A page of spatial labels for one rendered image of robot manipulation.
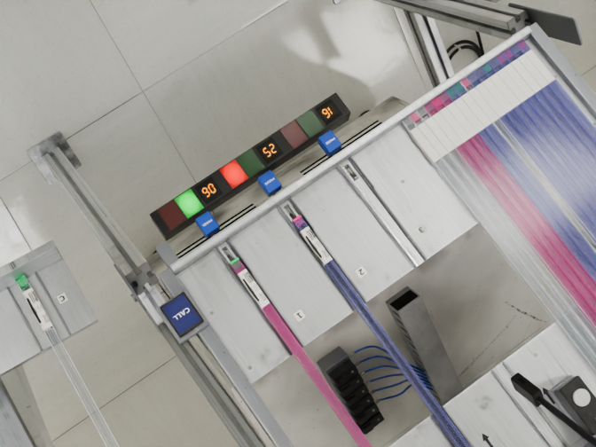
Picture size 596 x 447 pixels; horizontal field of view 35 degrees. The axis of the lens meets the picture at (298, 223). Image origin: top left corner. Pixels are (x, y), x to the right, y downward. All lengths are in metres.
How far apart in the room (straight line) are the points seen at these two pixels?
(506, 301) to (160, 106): 0.83
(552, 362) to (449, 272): 0.39
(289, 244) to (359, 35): 0.93
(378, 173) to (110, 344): 1.00
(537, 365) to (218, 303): 0.46
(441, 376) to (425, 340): 0.09
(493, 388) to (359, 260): 0.26
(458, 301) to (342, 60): 0.70
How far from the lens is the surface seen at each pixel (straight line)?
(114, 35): 2.00
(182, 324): 1.31
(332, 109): 1.45
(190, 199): 1.40
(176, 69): 2.05
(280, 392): 1.66
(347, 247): 1.38
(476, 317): 1.82
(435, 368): 1.75
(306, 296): 1.36
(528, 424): 1.39
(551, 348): 1.41
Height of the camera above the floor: 1.90
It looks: 57 degrees down
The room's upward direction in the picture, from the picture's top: 129 degrees clockwise
